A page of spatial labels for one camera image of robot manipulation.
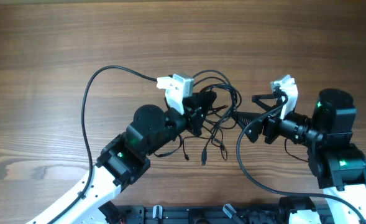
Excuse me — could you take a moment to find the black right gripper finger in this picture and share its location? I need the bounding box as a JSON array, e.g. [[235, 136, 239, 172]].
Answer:
[[252, 94, 278, 113], [232, 111, 263, 143]]

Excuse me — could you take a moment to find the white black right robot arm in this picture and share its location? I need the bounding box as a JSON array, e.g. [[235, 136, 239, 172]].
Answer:
[[232, 87, 366, 223]]

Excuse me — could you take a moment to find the black usb cable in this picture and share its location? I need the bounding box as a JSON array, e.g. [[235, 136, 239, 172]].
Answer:
[[192, 69, 242, 166]]

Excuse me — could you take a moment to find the black left camera cable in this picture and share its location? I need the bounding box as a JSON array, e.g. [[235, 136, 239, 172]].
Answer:
[[45, 65, 158, 224]]

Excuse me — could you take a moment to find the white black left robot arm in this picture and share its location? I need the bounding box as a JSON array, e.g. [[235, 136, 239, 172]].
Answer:
[[31, 91, 217, 224]]

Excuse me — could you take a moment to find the black camera cable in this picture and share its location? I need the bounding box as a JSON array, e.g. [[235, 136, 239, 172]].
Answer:
[[45, 65, 158, 224], [236, 88, 366, 224]]

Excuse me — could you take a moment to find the black right camera cable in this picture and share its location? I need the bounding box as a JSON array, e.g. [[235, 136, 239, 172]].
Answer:
[[236, 88, 366, 224]]

